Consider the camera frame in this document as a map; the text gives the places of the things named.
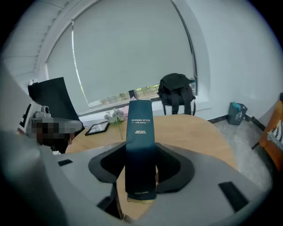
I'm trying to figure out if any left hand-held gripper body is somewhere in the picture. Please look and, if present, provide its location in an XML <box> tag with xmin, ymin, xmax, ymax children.
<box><xmin>17</xmin><ymin>102</ymin><xmax>34</xmax><ymax>134</ymax></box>

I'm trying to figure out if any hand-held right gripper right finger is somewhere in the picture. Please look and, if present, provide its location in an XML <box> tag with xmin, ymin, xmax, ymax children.
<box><xmin>127</xmin><ymin>142</ymin><xmax>270</xmax><ymax>226</ymax></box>

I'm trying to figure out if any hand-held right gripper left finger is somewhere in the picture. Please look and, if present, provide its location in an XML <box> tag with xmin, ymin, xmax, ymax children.
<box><xmin>44</xmin><ymin>142</ymin><xmax>126</xmax><ymax>226</ymax></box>

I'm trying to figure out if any dark blue remote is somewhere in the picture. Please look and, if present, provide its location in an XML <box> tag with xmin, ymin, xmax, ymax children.
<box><xmin>125</xmin><ymin>99</ymin><xmax>157</xmax><ymax>203</ymax></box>

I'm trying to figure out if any wooden coffee table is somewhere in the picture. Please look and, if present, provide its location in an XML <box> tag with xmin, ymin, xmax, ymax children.
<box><xmin>65</xmin><ymin>114</ymin><xmax>238</xmax><ymax>220</ymax></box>

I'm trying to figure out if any person's head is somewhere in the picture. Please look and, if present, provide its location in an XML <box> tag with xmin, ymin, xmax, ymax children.
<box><xmin>25</xmin><ymin>117</ymin><xmax>84</xmax><ymax>154</ymax></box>

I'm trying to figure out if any person's grey hoodie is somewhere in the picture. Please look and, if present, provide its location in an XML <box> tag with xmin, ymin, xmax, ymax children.
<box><xmin>0</xmin><ymin>66</ymin><xmax>71</xmax><ymax>226</ymax></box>

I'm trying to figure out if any black framed deer picture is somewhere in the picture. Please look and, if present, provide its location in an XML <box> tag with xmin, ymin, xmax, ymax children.
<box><xmin>84</xmin><ymin>121</ymin><xmax>111</xmax><ymax>136</ymax></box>

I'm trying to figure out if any artificial flower bunch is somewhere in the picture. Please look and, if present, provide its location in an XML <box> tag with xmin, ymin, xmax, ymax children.
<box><xmin>103</xmin><ymin>108</ymin><xmax>126</xmax><ymax>140</ymax></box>

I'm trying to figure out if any orange sofa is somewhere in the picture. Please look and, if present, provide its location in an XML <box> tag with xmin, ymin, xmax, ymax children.
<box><xmin>252</xmin><ymin>92</ymin><xmax>283</xmax><ymax>173</ymax></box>

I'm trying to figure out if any white window sill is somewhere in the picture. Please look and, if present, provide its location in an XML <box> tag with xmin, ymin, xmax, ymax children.
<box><xmin>78</xmin><ymin>100</ymin><xmax>213</xmax><ymax>124</ymax></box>

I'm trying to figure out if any grey plastic bin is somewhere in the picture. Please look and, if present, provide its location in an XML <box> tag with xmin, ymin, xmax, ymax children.
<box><xmin>227</xmin><ymin>102</ymin><xmax>248</xmax><ymax>126</ymax></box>

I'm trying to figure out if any clear water bottle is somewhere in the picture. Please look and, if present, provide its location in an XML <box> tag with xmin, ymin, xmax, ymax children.
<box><xmin>189</xmin><ymin>77</ymin><xmax>196</xmax><ymax>96</ymax></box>

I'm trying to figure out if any black backpack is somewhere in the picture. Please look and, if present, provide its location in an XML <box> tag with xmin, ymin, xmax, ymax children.
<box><xmin>157</xmin><ymin>73</ymin><xmax>197</xmax><ymax>117</ymax></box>

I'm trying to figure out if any grey roller blind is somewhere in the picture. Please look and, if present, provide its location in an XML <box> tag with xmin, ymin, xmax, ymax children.
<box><xmin>46</xmin><ymin>0</ymin><xmax>197</xmax><ymax>111</ymax></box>

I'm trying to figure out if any head-worn camera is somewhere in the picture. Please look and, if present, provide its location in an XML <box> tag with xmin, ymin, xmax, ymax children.
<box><xmin>33</xmin><ymin>105</ymin><xmax>52</xmax><ymax>119</ymax></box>

